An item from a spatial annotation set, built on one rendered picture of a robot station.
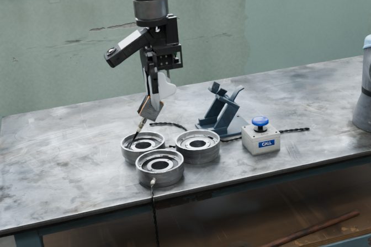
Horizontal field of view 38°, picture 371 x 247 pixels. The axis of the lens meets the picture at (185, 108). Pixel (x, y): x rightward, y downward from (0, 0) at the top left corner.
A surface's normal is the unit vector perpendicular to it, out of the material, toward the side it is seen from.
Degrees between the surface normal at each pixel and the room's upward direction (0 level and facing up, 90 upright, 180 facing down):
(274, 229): 0
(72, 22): 90
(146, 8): 90
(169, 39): 90
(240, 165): 0
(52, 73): 90
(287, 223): 0
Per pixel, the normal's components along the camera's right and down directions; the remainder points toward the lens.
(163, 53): 0.29, 0.36
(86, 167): -0.07, -0.91
